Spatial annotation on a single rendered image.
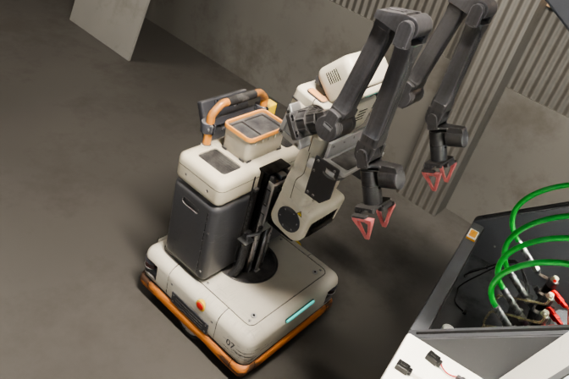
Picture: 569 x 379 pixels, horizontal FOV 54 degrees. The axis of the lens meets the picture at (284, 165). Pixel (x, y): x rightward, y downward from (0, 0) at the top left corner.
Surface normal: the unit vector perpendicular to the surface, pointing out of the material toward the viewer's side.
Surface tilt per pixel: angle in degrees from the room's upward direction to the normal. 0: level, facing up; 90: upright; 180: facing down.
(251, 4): 90
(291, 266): 0
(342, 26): 90
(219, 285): 0
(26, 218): 0
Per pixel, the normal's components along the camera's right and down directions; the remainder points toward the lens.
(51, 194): 0.22, -0.81
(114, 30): -0.55, 0.06
